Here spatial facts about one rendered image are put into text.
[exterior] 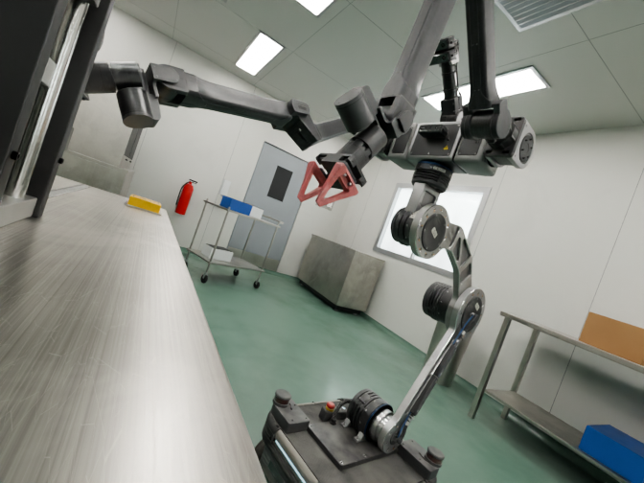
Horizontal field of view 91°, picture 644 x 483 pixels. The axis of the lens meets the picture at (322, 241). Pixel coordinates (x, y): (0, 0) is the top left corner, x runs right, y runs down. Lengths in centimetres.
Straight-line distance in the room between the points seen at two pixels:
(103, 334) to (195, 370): 5
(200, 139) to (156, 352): 515
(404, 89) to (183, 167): 474
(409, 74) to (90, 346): 67
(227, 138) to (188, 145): 59
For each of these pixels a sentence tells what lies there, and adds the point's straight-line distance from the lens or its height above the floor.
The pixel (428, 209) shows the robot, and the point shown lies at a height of 119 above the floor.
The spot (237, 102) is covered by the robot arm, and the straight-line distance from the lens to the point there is 91.
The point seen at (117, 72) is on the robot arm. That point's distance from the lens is 81.
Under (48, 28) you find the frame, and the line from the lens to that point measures 34.
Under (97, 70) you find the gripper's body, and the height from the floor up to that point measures 114.
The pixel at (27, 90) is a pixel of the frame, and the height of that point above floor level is 102.
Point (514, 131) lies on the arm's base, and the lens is 109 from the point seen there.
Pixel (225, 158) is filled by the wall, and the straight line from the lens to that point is 536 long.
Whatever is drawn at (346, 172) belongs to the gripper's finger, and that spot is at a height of 111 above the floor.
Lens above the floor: 99
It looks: 1 degrees down
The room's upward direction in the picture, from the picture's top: 20 degrees clockwise
